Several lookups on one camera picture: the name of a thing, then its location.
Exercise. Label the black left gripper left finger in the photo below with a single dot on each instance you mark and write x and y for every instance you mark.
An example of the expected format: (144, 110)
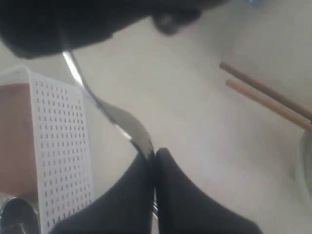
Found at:
(126, 208)

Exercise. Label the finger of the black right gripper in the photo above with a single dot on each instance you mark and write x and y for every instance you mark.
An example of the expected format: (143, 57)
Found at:
(34, 28)

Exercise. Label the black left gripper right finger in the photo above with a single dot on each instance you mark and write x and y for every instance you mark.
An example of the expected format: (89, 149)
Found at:
(184, 209)

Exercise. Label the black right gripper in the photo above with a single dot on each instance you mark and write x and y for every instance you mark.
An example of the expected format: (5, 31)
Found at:
(169, 16)

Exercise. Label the light wooden chopstick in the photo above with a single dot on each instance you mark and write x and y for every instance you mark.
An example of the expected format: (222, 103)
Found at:
(269, 104)

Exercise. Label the white perforated plastic basket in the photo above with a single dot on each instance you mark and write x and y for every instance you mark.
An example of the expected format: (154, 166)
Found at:
(61, 144)

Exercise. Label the stainless steel cup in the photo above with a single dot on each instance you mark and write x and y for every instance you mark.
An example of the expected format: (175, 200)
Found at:
(17, 216)

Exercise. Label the brown round plate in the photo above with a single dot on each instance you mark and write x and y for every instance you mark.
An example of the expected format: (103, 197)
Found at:
(17, 158)

